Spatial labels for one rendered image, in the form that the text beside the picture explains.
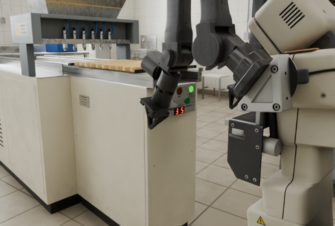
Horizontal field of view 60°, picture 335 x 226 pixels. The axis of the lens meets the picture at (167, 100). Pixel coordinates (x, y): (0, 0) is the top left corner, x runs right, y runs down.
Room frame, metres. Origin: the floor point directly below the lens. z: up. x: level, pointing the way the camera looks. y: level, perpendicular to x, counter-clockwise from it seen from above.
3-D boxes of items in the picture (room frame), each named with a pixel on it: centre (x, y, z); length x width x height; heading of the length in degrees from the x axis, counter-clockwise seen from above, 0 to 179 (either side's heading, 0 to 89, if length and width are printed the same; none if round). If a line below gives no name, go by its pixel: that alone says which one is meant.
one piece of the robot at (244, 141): (0.81, -0.30, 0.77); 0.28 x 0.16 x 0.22; 135
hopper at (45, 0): (1.93, 0.57, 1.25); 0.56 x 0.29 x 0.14; 135
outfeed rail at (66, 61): (2.11, 0.54, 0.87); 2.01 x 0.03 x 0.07; 45
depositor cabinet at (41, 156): (2.27, 0.90, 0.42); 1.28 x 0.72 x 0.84; 45
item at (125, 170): (1.57, 0.21, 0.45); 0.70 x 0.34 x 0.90; 45
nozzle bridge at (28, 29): (1.93, 0.57, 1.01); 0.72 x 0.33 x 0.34; 135
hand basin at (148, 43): (6.53, 0.46, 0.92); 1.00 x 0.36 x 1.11; 54
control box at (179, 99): (1.31, -0.04, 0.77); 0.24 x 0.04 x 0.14; 135
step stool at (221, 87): (5.34, -0.92, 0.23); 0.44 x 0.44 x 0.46; 46
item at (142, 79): (1.91, 0.75, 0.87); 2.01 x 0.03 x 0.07; 45
